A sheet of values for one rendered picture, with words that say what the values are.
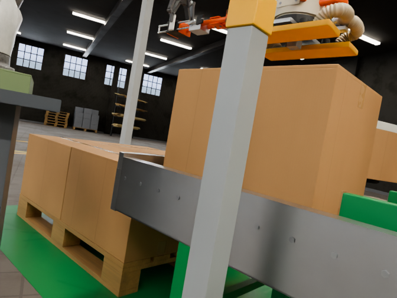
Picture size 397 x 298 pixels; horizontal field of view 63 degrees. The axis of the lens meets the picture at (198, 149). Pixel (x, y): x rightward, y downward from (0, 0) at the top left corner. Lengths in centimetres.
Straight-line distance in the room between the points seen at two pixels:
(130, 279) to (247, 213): 82
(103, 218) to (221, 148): 101
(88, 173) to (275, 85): 105
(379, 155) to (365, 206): 177
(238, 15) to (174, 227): 60
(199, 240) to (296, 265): 22
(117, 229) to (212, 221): 87
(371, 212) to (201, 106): 63
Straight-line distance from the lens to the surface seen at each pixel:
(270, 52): 132
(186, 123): 117
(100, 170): 158
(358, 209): 81
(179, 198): 95
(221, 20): 141
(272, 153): 94
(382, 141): 256
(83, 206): 171
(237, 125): 62
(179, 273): 98
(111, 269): 152
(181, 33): 158
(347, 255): 72
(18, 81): 120
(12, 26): 132
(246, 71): 63
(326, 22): 104
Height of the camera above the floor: 71
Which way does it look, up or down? 2 degrees down
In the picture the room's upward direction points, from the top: 10 degrees clockwise
